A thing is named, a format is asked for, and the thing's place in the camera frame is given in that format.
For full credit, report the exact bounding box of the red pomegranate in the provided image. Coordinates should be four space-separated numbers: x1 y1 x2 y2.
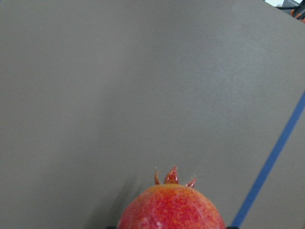
117 166 227 229

